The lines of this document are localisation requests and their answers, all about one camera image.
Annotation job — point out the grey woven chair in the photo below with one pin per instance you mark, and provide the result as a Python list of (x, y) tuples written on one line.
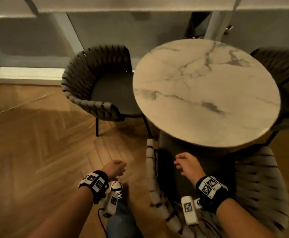
[(85, 79), (258, 185), (283, 69)]

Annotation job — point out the person's left hand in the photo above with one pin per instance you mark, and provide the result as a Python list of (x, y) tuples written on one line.
[(113, 168)]

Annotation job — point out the black white sneaker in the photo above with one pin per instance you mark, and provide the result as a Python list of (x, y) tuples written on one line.
[(117, 189)]

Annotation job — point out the person's left leg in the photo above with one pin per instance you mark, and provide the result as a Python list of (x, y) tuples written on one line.
[(122, 223)]

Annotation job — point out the person's left forearm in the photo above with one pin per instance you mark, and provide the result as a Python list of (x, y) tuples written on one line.
[(67, 215)]

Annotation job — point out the person's right hand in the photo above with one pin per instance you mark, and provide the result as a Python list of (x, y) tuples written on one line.
[(190, 167)]

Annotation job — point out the black marker wrist band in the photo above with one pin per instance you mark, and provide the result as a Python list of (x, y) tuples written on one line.
[(96, 183), (212, 190)]

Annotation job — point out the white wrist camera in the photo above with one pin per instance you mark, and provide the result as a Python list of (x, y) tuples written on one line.
[(189, 210), (111, 204)]

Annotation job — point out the beige roller blind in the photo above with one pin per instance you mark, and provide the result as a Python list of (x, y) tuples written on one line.
[(134, 3), (8, 6), (270, 2)]

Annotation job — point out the person's right forearm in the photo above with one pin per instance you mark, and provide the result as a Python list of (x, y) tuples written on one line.
[(238, 223)]

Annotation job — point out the round marble table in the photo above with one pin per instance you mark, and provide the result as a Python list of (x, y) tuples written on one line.
[(204, 96)]

